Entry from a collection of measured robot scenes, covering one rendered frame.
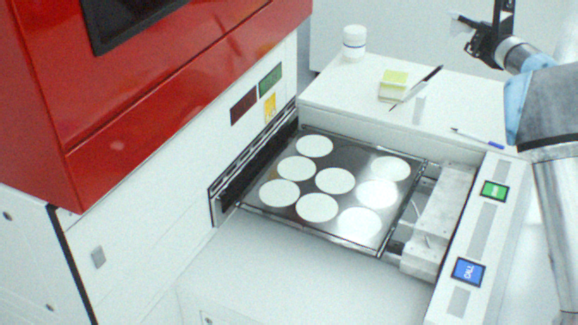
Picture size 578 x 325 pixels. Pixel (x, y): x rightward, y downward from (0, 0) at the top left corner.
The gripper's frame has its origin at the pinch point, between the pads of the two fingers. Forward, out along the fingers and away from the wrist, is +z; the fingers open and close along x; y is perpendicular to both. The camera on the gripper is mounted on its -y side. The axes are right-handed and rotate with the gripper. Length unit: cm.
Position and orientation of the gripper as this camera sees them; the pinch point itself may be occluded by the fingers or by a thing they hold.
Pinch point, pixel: (470, 14)
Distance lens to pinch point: 155.9
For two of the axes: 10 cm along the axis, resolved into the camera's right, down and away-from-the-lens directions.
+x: 9.4, 1.2, 3.3
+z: -2.2, -5.5, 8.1
